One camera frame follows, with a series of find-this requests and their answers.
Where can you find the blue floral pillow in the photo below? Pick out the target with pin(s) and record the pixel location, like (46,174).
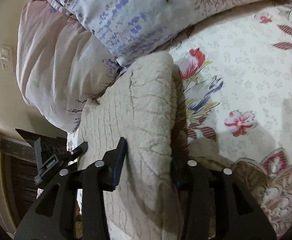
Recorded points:
(133,28)

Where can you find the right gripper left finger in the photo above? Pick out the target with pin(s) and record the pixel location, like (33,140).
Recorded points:
(52,215)

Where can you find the white wall switch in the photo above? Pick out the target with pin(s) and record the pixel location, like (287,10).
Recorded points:
(6,57)

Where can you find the floral bed sheet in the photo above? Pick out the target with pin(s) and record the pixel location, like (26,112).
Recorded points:
(251,48)

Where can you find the wooden bed frame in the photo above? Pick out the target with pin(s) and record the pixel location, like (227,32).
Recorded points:
(18,171)

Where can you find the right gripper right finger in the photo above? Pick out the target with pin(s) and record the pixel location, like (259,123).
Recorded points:
(205,193)

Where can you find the beige cable-knit sweater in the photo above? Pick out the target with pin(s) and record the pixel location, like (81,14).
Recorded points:
(161,110)

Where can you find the pink floral pillow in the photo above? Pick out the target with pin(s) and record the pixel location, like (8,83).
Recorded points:
(60,64)

